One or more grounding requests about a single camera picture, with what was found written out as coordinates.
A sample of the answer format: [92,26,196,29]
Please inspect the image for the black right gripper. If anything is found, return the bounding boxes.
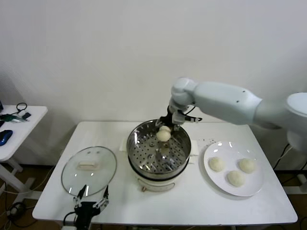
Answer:
[155,104,183,133]

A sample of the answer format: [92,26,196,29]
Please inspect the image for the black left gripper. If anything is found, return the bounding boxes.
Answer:
[72,184,111,230]

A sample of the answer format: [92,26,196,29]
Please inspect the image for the white steamed baozi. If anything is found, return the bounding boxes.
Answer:
[208,157,226,173]
[238,158,256,173]
[226,170,246,187]
[156,130,172,142]

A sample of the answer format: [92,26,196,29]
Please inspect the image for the round glass pot lid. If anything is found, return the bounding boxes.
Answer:
[61,146,118,197]

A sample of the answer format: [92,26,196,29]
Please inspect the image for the stainless steel steamer basket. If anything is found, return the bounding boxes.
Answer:
[119,119,199,181]

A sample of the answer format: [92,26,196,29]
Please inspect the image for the white round plate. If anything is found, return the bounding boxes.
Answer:
[203,141,264,197]

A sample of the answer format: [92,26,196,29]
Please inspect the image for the white side table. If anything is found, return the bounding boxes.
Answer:
[0,105,48,195]

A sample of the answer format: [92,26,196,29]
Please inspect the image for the blue computer mouse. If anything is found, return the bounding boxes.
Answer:
[0,129,13,147]

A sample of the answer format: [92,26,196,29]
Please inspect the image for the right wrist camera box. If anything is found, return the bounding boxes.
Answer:
[172,112,202,125]

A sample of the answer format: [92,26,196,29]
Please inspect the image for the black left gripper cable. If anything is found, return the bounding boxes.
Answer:
[63,211,78,226]

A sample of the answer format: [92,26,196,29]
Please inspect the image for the black floor cable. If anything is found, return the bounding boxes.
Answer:
[6,201,37,228]

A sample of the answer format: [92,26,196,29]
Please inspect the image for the green handled tool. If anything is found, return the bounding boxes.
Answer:
[0,114,28,124]

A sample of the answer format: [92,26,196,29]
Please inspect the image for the black power adapter with cable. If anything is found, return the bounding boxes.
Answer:
[272,143,294,170]

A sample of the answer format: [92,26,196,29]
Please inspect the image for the white desk frame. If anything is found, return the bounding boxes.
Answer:
[280,173,307,196]

